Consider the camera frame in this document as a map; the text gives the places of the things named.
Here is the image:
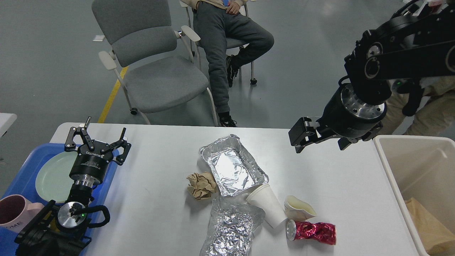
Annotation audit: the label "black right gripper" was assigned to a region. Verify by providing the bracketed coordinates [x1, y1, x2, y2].
[288, 84, 387, 153]

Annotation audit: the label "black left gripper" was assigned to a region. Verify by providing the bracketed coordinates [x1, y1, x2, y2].
[64, 116, 132, 186]

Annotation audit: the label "light green plate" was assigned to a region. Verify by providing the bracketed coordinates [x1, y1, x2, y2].
[35, 152, 77, 203]

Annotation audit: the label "aluminium foil tray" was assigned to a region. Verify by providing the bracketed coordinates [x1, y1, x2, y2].
[199, 134, 269, 197]

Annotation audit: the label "pink mug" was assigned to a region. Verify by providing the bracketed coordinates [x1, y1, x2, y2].
[0, 194, 44, 233]

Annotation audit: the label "brown paper bag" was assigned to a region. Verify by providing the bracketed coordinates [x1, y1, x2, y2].
[405, 198, 455, 256]

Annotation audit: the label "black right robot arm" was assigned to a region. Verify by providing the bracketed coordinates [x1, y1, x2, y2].
[289, 1, 454, 153]

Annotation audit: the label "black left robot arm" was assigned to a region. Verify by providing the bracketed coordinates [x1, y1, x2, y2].
[14, 117, 131, 256]

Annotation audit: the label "crushed white paper cup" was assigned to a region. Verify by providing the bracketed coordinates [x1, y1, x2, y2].
[283, 196, 317, 222]

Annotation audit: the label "blue plastic tray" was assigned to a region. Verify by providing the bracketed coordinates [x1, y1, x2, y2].
[0, 143, 119, 256]

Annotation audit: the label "white side table corner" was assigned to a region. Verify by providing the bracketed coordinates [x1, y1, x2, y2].
[0, 112, 17, 137]

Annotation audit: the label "crushed red can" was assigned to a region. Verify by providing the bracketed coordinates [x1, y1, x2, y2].
[286, 220, 337, 246]

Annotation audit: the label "empty grey chair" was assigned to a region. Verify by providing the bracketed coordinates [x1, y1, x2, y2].
[91, 0, 219, 126]

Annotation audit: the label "crumpled brown paper ball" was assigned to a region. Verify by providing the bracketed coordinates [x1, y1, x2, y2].
[186, 172, 217, 201]

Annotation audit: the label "crumpled aluminium foil sheet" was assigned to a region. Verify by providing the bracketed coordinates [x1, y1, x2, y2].
[200, 197, 266, 256]

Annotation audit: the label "occupied grey chair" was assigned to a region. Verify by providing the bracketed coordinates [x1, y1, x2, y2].
[180, 0, 257, 85]

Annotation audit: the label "beige plastic bin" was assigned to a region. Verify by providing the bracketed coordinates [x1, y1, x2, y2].
[373, 135, 455, 256]

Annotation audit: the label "standing person green hoodie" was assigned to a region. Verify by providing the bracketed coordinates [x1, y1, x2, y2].
[378, 76, 455, 136]

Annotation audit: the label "seated person grey trousers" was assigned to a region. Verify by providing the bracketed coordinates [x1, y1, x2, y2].
[185, 0, 274, 127]

